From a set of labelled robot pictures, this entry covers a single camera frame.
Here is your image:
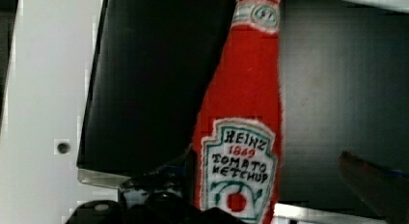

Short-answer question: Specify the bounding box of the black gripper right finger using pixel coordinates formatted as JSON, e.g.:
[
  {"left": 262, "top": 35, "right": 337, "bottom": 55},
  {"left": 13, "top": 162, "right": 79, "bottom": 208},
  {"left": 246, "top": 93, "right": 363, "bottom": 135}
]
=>
[{"left": 339, "top": 151, "right": 409, "bottom": 224}]

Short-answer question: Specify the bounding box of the red plush ketchup bottle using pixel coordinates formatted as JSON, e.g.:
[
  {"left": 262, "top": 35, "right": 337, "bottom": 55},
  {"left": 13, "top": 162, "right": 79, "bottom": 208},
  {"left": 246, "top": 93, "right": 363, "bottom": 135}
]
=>
[{"left": 193, "top": 0, "right": 283, "bottom": 224}]

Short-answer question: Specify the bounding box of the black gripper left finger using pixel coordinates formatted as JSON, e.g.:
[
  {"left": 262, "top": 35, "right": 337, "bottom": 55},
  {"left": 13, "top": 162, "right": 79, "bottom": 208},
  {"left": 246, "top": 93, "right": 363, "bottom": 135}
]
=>
[{"left": 66, "top": 149, "right": 244, "bottom": 224}]

